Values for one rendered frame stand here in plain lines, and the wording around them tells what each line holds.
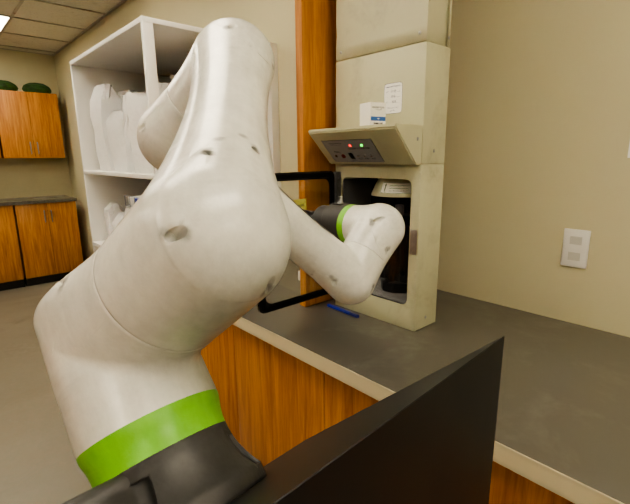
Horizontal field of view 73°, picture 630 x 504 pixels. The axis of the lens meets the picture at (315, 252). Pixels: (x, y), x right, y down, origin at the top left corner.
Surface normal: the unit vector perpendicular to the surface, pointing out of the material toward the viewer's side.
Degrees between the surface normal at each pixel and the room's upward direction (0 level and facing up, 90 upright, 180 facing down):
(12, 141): 90
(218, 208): 60
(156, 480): 42
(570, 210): 90
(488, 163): 90
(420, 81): 90
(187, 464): 35
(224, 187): 47
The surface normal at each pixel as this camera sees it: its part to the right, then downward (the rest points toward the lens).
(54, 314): -0.55, -0.07
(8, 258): 0.67, 0.15
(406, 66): -0.74, 0.15
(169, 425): 0.53, -0.33
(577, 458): -0.01, -0.98
